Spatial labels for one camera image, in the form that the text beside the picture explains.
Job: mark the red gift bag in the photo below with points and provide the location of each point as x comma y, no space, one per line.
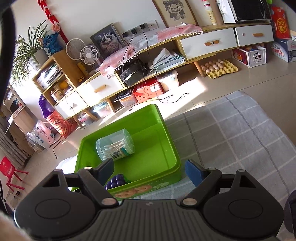
280,23

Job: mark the blue white carton box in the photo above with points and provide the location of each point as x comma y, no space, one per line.
284,49

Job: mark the red round drum stool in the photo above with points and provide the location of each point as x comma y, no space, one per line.
62,126

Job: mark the yellow egg tray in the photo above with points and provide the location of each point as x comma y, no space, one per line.
214,69

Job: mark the folded light fabric stack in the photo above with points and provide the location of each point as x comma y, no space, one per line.
165,59

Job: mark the green plastic cookie bin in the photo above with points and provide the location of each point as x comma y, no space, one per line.
155,163

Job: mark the red hanging wall decoration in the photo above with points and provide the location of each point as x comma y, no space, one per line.
55,23

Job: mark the blue Stitch plush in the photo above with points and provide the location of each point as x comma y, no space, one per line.
50,42

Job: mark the framed cat picture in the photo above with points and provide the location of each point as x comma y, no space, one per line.
107,40

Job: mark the red cardboard box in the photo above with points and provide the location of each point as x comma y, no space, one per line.
148,89

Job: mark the wooden TV cabinet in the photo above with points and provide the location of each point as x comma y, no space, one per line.
72,91

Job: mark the potted green plant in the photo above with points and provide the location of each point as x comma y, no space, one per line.
25,50

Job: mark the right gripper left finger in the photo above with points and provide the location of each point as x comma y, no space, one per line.
93,180

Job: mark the red child chair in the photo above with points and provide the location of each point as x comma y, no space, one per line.
9,170

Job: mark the cotton swab jar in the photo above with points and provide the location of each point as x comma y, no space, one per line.
116,146

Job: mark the white patterned storage box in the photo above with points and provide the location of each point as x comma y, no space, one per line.
251,56

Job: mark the purple toy grapes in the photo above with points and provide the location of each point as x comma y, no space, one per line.
115,181

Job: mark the grey checked table cloth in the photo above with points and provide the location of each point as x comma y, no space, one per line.
233,133

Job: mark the white fan guard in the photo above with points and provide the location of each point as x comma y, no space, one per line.
74,47

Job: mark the pink tasselled cloth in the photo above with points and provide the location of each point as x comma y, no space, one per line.
119,58

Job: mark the white plastic shopping bag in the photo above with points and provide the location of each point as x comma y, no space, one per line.
41,135

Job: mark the person's right hand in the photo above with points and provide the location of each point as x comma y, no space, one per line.
9,232

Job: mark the black microwave oven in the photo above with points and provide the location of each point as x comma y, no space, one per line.
249,10

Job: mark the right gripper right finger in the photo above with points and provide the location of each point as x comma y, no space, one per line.
206,182

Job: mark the framed cartoon girl drawing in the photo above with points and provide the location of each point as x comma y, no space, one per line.
175,12

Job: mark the white round fan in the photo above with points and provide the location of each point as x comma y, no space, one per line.
89,55

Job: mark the black printer on shelf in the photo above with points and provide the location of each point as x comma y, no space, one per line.
133,72

